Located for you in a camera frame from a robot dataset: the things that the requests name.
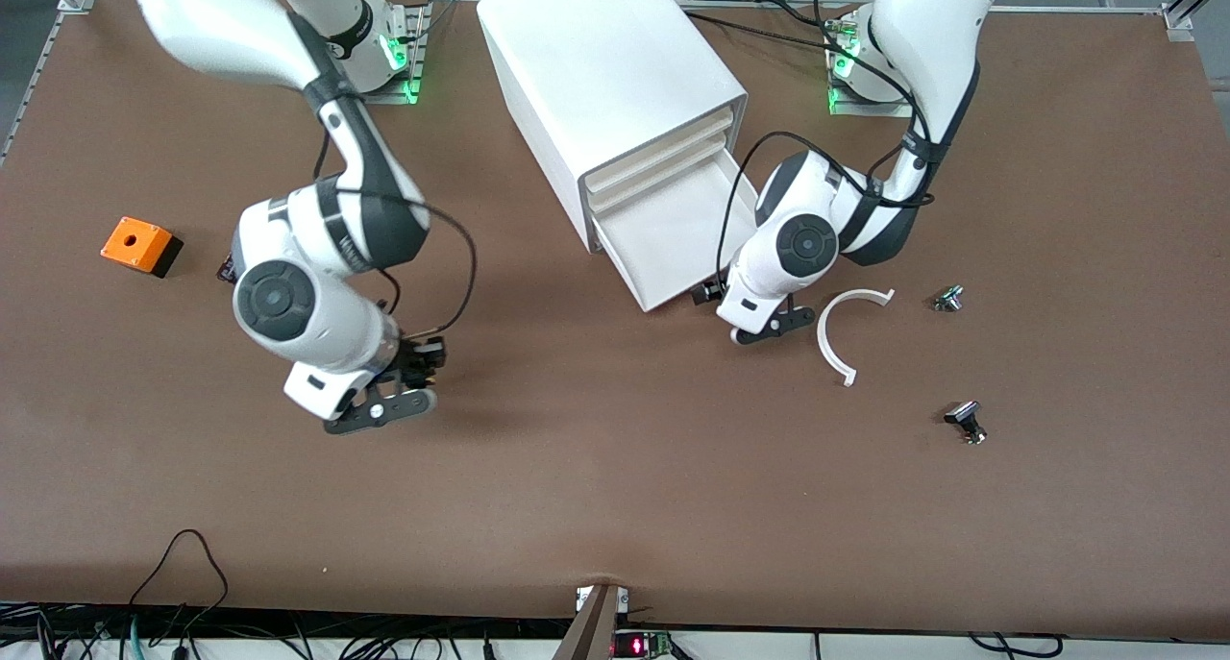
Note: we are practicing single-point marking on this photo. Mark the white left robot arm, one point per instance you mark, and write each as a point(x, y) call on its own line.
point(798, 247)

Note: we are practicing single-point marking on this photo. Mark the white post bracket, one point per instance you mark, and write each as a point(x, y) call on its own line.
point(582, 598)

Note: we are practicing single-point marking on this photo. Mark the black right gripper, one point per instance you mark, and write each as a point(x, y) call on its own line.
point(417, 355)

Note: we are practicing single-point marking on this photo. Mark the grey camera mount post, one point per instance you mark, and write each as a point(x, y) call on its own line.
point(591, 631)

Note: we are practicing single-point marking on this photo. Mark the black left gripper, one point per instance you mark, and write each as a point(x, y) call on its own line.
point(712, 292)

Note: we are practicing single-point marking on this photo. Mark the white curved plastic arc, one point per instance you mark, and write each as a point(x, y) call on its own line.
point(822, 338)

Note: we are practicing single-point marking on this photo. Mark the orange button box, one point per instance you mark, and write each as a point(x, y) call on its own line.
point(135, 242)

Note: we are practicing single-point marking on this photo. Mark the small black contact block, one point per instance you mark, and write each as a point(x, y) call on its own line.
point(227, 270)

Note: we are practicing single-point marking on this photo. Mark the small metal knob switch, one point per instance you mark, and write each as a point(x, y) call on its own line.
point(947, 300)

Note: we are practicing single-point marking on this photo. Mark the circuit board with red display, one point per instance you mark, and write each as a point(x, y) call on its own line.
point(634, 646)

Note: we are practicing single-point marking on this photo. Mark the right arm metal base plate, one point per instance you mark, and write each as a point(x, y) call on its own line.
point(404, 96)

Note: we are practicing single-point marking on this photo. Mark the white drawer cabinet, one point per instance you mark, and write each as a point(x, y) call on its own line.
point(596, 55)

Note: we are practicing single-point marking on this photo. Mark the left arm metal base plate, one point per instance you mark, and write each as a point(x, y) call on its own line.
point(865, 110)

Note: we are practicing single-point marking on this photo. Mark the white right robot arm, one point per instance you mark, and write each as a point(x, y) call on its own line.
point(307, 324)

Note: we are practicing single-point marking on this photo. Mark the cream cabinet drawer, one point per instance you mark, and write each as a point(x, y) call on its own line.
point(663, 149)
point(663, 172)
point(673, 228)

